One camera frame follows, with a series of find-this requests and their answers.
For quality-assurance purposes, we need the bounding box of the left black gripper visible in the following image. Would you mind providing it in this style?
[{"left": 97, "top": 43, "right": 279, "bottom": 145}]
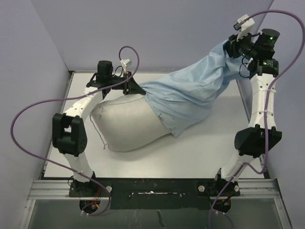
[{"left": 107, "top": 71, "right": 145, "bottom": 96}]

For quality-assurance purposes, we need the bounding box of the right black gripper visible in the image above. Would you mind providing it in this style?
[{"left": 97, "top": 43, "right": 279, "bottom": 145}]
[{"left": 224, "top": 28, "right": 258, "bottom": 60}]

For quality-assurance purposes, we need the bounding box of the white pillow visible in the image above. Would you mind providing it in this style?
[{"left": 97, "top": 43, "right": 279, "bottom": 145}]
[{"left": 91, "top": 94, "right": 170, "bottom": 152}]

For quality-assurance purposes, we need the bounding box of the light blue pillowcase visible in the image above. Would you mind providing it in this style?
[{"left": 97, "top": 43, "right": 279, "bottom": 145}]
[{"left": 140, "top": 42, "right": 242, "bottom": 137}]

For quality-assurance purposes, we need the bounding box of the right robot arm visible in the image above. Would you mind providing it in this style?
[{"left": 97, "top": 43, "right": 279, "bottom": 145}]
[{"left": 212, "top": 29, "right": 282, "bottom": 195}]

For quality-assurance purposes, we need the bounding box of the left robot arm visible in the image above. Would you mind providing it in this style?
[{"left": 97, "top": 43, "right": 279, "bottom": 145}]
[{"left": 52, "top": 59, "right": 145, "bottom": 196}]

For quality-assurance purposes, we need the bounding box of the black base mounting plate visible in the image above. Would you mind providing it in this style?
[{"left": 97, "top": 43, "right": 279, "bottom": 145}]
[{"left": 69, "top": 178, "right": 240, "bottom": 210}]

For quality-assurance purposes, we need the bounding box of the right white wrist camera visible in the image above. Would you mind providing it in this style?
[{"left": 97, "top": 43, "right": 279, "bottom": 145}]
[{"left": 234, "top": 14, "right": 255, "bottom": 42}]

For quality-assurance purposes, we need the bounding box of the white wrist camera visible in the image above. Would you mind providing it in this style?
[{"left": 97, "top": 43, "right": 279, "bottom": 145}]
[
  {"left": 234, "top": 14, "right": 255, "bottom": 42},
  {"left": 120, "top": 58, "right": 132, "bottom": 72}
]

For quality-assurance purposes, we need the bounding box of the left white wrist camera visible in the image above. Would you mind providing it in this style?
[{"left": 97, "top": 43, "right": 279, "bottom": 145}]
[{"left": 120, "top": 58, "right": 132, "bottom": 72}]

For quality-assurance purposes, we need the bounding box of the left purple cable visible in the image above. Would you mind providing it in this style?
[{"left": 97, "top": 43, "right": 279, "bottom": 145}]
[{"left": 11, "top": 45, "right": 140, "bottom": 217}]

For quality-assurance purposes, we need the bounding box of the purple cable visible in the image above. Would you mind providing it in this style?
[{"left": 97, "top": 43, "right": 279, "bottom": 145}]
[
  {"left": 208, "top": 9, "right": 305, "bottom": 229},
  {"left": 11, "top": 45, "right": 140, "bottom": 217}
]

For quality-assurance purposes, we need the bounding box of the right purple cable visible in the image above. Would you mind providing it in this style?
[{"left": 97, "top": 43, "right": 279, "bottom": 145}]
[{"left": 208, "top": 9, "right": 305, "bottom": 229}]

